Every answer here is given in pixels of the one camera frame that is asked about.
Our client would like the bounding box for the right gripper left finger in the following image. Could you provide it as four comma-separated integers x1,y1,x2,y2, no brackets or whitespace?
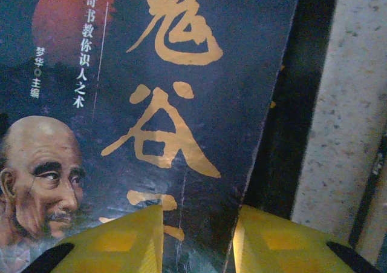
21,205,164,273

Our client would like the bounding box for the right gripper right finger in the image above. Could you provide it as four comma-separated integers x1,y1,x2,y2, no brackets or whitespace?
232,205,382,273

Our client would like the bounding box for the dark book with man portrait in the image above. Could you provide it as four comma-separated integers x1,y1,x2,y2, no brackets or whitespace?
0,0,305,273

